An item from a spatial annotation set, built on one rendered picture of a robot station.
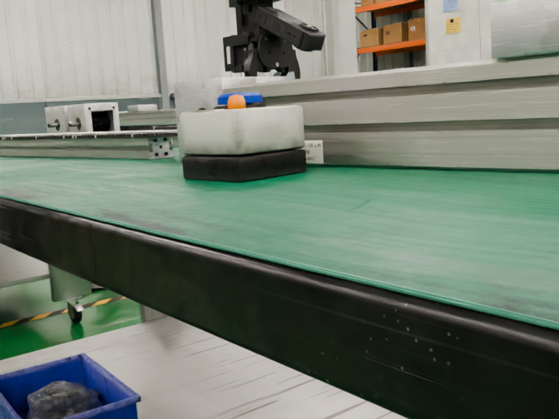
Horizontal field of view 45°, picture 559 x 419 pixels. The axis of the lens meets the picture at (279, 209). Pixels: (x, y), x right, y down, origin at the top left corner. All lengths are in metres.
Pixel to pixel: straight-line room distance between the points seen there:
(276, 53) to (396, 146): 0.46
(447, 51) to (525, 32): 3.67
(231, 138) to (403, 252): 0.31
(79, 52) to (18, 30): 1.05
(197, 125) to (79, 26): 11.98
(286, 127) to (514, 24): 0.20
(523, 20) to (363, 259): 0.30
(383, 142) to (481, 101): 0.10
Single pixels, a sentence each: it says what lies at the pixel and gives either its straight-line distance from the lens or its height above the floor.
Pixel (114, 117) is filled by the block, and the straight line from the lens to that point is 1.74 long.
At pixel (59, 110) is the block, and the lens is 1.84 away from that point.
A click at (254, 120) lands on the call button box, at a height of 0.83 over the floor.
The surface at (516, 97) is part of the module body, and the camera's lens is 0.53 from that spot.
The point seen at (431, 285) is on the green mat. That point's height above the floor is 0.78.
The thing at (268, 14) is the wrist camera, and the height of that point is 0.97.
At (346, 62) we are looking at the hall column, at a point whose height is 1.34.
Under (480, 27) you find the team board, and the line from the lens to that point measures 4.06.
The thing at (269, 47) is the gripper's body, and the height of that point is 0.93.
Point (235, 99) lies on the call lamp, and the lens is 0.55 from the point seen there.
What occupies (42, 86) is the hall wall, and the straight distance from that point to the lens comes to 12.20.
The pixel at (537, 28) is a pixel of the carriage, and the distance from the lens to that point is 0.52.
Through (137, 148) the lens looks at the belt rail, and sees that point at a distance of 0.96.
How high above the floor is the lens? 0.84
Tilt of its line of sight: 9 degrees down
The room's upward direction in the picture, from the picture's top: 4 degrees counter-clockwise
